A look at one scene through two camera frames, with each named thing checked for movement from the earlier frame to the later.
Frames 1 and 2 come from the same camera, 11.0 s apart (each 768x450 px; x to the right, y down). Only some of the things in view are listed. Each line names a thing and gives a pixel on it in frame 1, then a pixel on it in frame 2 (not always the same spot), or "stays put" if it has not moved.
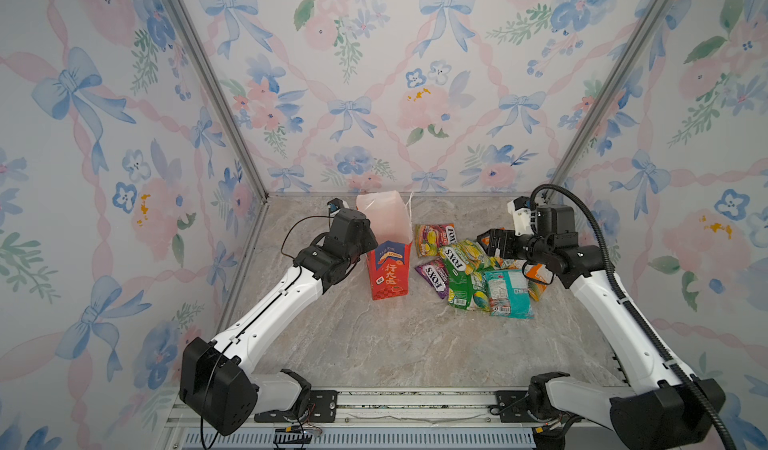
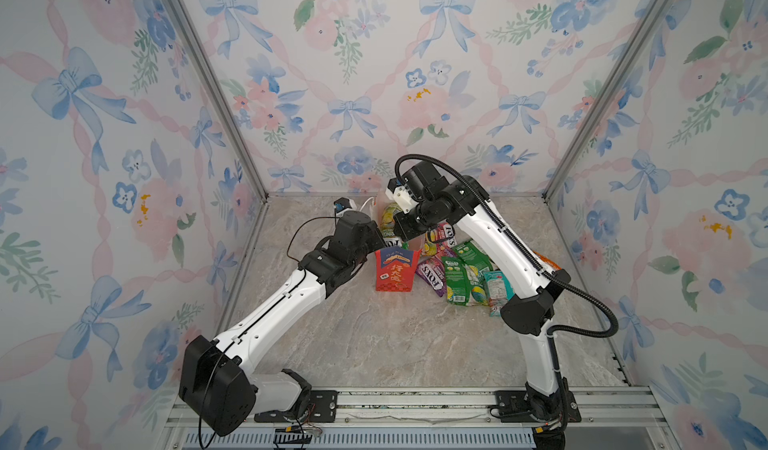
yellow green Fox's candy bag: x=467 y=255 → x=388 y=224
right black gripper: x=506 y=237 → x=401 y=228
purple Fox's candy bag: x=436 y=273 stays put
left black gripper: x=368 y=238 stays put
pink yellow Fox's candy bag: x=431 y=237 stays put
